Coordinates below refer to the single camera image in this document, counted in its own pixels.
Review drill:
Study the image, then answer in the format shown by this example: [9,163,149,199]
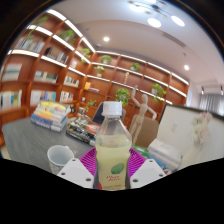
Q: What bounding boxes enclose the green and white box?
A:
[133,144,150,158]

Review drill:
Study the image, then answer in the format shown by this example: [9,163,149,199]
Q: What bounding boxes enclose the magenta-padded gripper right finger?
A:
[127,148,168,190]

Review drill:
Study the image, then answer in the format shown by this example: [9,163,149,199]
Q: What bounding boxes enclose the orange wooden shelf unit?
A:
[0,9,190,134]

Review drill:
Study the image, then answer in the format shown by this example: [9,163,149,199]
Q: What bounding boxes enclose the clear bottle of yellow drink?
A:
[94,101,133,191]

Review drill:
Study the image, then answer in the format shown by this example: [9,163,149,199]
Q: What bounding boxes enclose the wooden artist mannequin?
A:
[128,84,158,146]

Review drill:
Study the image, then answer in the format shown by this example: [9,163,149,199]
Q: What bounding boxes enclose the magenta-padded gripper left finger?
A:
[56,147,98,189]

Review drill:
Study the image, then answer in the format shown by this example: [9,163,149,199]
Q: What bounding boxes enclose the pink and white flower bouquet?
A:
[190,111,214,145]

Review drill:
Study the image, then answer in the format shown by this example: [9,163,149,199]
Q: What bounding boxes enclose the stack of colourful books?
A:
[30,100,72,133]

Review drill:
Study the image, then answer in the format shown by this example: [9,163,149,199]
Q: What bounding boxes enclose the white cup with triangle pattern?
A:
[46,144,75,176]

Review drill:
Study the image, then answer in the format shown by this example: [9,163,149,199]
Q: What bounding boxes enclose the branched ceiling lamp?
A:
[128,0,186,28]

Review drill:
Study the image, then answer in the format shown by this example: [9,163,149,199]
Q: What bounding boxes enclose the grey window curtain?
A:
[198,93,224,116]

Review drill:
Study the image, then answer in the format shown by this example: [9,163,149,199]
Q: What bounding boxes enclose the ceiling air vent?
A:
[162,31,187,48]

